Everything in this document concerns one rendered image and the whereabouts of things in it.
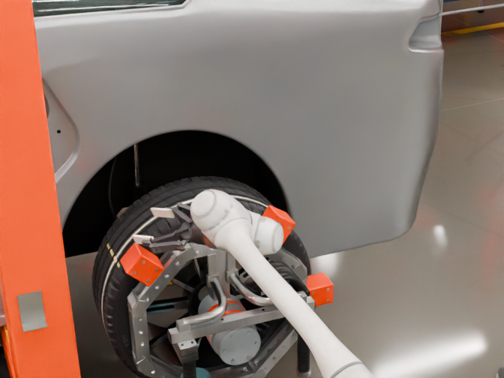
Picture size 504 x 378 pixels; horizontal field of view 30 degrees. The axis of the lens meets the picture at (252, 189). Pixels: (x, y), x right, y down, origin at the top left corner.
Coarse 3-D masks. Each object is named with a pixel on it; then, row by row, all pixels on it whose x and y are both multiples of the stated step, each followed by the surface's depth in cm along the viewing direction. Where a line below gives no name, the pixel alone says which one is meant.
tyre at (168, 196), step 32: (160, 192) 284; (192, 192) 281; (224, 192) 282; (256, 192) 297; (128, 224) 280; (160, 224) 270; (96, 256) 289; (160, 256) 272; (96, 288) 287; (128, 288) 273; (128, 320) 277; (128, 352) 282
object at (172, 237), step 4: (184, 228) 251; (188, 228) 251; (176, 232) 251; (180, 232) 251; (160, 236) 253; (164, 236) 253; (168, 236) 252; (172, 236) 252; (176, 236) 252; (152, 240) 253; (156, 240) 253; (160, 240) 253; (164, 240) 253; (168, 240) 253; (172, 240) 253; (176, 240) 253; (180, 240) 253
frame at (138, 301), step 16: (176, 256) 263; (192, 256) 265; (272, 256) 276; (288, 256) 278; (176, 272) 266; (304, 272) 282; (144, 288) 267; (160, 288) 266; (128, 304) 271; (144, 304) 267; (144, 320) 269; (144, 336) 272; (272, 336) 296; (288, 336) 291; (144, 352) 274; (272, 352) 292; (144, 368) 276; (160, 368) 279; (224, 368) 295; (240, 368) 296; (256, 368) 293
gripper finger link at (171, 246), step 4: (152, 244) 252; (156, 244) 251; (160, 244) 251; (164, 244) 250; (168, 244) 250; (172, 244) 249; (176, 244) 249; (180, 244) 248; (156, 248) 251; (160, 248) 251; (164, 248) 251; (168, 248) 251; (172, 248) 250; (176, 248) 250; (184, 248) 250; (152, 252) 253; (156, 252) 252; (160, 252) 252
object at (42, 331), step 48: (0, 0) 201; (0, 48) 205; (0, 96) 210; (0, 144) 214; (48, 144) 219; (0, 192) 219; (48, 192) 224; (0, 240) 225; (48, 240) 229; (0, 288) 246; (48, 288) 235; (48, 336) 241
